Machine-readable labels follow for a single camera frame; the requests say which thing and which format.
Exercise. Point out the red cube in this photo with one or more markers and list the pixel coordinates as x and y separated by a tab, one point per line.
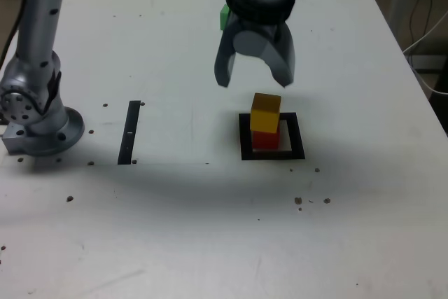
264	140

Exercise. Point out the yellow cube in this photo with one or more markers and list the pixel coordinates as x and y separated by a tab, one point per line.
266	117

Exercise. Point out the black tape strip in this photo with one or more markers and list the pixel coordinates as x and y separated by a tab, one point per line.
127	146

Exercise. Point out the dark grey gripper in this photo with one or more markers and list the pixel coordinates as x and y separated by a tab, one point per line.
259	27

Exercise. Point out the green cube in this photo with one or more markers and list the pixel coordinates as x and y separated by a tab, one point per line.
224	17

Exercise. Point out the black tape square outline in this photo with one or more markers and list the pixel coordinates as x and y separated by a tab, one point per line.
297	138

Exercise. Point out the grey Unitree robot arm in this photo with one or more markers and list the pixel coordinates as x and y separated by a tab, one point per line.
38	33

